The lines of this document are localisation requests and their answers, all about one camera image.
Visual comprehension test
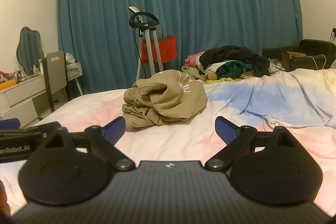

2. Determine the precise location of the grey chair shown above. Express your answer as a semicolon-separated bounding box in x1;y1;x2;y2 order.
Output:
39;51;69;113

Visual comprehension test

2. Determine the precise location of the black garment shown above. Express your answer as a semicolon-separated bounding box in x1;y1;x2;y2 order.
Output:
199;46;271;77

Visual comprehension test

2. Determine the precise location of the green garment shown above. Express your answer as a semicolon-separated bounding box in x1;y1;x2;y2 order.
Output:
216;61;248;79

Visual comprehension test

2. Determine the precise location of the dark sofa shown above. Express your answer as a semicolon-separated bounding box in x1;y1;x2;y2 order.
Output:
262;39;336;72

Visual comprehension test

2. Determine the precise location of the blue curtain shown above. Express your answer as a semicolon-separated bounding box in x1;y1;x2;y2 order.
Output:
56;0;303;97

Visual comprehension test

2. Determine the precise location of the garment steamer stand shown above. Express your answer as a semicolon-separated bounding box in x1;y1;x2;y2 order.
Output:
128;6;165;81

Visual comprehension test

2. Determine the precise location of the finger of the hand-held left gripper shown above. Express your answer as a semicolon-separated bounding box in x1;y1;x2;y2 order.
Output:
0;118;21;130

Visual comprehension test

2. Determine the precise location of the pastel bed blanket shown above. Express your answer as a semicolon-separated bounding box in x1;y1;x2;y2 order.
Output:
0;68;336;214

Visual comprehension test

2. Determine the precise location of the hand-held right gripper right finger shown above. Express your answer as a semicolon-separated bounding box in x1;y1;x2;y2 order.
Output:
204;116;298;171

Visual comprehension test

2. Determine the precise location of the white side table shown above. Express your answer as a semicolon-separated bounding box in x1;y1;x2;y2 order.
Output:
65;61;85;96

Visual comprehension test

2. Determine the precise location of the wavy mirror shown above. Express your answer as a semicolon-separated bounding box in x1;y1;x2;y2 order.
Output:
16;27;42;76

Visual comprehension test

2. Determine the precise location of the yellow box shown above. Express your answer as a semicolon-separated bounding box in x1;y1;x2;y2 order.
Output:
0;79;17;91

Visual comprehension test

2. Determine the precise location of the white cable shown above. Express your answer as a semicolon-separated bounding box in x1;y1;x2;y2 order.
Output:
305;54;327;71

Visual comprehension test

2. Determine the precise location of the tissue box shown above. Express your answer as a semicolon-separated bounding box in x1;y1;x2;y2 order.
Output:
64;52;77;65

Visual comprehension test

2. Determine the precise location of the cardboard box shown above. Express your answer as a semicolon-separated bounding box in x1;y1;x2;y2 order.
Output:
281;49;307;71

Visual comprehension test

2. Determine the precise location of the yellow cloth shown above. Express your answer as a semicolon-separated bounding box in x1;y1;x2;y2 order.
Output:
204;74;253;83

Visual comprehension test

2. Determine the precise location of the red cloth bag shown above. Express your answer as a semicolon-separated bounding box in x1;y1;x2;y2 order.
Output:
142;35;178;64

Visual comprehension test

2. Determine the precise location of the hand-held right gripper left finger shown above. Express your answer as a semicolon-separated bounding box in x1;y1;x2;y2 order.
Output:
39;116;136;171

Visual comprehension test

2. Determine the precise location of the khaki shirt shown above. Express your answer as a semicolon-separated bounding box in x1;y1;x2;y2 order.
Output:
122;70;208;132

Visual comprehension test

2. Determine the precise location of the white desk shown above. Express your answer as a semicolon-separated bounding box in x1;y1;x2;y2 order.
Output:
0;74;47;128

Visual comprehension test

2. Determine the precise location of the light green towel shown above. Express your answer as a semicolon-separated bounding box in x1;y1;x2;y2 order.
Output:
181;66;202;81

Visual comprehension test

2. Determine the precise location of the pink garment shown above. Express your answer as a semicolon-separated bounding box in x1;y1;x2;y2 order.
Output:
184;51;206;68

